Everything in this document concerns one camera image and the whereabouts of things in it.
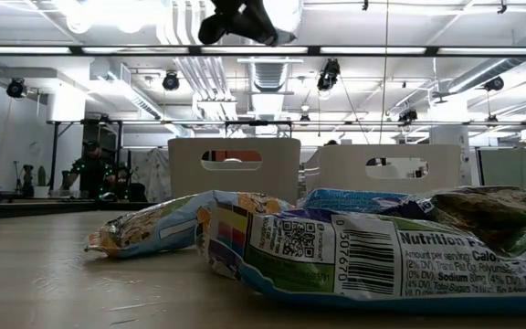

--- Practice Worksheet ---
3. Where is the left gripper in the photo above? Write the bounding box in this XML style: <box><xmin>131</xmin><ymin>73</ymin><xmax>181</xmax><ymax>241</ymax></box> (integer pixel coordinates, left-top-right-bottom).
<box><xmin>197</xmin><ymin>0</ymin><xmax>279</xmax><ymax>47</ymax></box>

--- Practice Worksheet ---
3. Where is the blue red granola bar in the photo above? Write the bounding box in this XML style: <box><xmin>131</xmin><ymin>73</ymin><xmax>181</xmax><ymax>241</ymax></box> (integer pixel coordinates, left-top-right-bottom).
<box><xmin>296</xmin><ymin>187</ymin><xmax>428</xmax><ymax>217</ymax></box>

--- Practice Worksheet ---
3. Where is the orange green granola bar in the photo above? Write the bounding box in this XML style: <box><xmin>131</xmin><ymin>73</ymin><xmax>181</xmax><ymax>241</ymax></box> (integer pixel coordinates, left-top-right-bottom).
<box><xmin>83</xmin><ymin>190</ymin><xmax>294</xmax><ymax>260</ymax></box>
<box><xmin>406</xmin><ymin>185</ymin><xmax>526</xmax><ymax>257</ymax></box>

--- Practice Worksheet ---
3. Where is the blue green granola bar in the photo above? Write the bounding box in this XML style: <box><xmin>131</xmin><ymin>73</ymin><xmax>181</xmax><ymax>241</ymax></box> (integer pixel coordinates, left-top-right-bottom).
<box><xmin>195</xmin><ymin>206</ymin><xmax>526</xmax><ymax>316</ymax></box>

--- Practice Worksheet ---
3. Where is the white ceiling pipe bundle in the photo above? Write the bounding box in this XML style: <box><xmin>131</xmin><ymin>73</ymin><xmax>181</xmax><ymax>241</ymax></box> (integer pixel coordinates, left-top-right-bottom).
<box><xmin>155</xmin><ymin>0</ymin><xmax>242</xmax><ymax>121</ymax></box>

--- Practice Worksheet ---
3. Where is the black ceiling spotlight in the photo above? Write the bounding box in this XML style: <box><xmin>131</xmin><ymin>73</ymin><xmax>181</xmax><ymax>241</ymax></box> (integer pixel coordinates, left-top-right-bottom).
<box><xmin>398</xmin><ymin>107</ymin><xmax>419</xmax><ymax>125</ymax></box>
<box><xmin>316</xmin><ymin>58</ymin><xmax>342</xmax><ymax>92</ymax></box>
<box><xmin>162</xmin><ymin>70</ymin><xmax>181</xmax><ymax>92</ymax></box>
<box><xmin>483</xmin><ymin>75</ymin><xmax>505</xmax><ymax>93</ymax></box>
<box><xmin>5</xmin><ymin>77</ymin><xmax>27</xmax><ymax>100</ymax></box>

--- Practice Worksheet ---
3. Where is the pale grey plastic bin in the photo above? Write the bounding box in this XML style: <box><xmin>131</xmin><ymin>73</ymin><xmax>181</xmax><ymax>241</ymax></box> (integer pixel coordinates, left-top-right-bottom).
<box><xmin>167</xmin><ymin>137</ymin><xmax>301</xmax><ymax>206</ymax></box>

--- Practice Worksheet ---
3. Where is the white patterned draped cloth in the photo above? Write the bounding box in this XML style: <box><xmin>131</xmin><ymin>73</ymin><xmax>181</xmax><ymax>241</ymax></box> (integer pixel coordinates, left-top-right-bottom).
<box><xmin>129</xmin><ymin>148</ymin><xmax>171</xmax><ymax>203</ymax></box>

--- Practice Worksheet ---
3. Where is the black background chair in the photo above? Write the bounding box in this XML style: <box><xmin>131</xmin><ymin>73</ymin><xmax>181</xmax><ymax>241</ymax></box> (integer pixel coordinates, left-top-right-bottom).
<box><xmin>123</xmin><ymin>182</ymin><xmax>150</xmax><ymax>204</ymax></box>

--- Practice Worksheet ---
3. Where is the person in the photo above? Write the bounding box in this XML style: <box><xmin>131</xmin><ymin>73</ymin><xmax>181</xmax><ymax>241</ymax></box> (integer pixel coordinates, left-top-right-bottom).
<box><xmin>64</xmin><ymin>139</ymin><xmax>122</xmax><ymax>201</ymax></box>

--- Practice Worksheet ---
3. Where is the small cactus in pot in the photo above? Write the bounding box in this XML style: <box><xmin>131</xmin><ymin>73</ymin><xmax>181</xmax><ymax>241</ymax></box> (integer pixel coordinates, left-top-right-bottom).
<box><xmin>32</xmin><ymin>164</ymin><xmax>52</xmax><ymax>199</ymax></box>

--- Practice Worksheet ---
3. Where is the white plastic bin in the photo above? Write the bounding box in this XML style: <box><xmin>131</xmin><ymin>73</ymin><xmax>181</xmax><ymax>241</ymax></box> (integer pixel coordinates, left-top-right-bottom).
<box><xmin>303</xmin><ymin>143</ymin><xmax>463</xmax><ymax>196</ymax></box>

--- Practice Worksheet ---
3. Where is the office partition panel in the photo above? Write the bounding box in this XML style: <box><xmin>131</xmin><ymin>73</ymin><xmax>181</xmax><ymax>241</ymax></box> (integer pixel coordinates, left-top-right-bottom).
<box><xmin>476</xmin><ymin>146</ymin><xmax>526</xmax><ymax>188</ymax></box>

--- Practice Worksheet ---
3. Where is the black rail with light strips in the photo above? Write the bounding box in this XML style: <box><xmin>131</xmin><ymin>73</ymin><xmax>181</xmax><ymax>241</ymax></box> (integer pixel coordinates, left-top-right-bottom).
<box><xmin>0</xmin><ymin>44</ymin><xmax>526</xmax><ymax>58</ymax></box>

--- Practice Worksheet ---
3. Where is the white rectangular air duct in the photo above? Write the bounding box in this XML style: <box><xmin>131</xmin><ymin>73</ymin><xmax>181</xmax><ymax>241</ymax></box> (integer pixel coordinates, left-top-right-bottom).
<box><xmin>88</xmin><ymin>61</ymin><xmax>191</xmax><ymax>138</ymax></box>

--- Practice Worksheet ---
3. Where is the thin hanging cable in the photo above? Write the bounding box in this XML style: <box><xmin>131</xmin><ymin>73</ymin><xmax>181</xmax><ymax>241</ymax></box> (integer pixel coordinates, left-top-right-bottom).
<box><xmin>378</xmin><ymin>0</ymin><xmax>390</xmax><ymax>138</ymax></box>

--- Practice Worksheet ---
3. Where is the grey ceiling duct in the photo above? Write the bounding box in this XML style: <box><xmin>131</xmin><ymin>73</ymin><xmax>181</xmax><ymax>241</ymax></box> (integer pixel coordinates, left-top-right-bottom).
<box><xmin>431</xmin><ymin>20</ymin><xmax>526</xmax><ymax>100</ymax></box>

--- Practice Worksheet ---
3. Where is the black aluminium table frame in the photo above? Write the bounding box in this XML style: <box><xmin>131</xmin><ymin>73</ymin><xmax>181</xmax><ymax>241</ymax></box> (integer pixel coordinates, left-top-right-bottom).
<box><xmin>0</xmin><ymin>199</ymin><xmax>177</xmax><ymax>221</ymax></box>

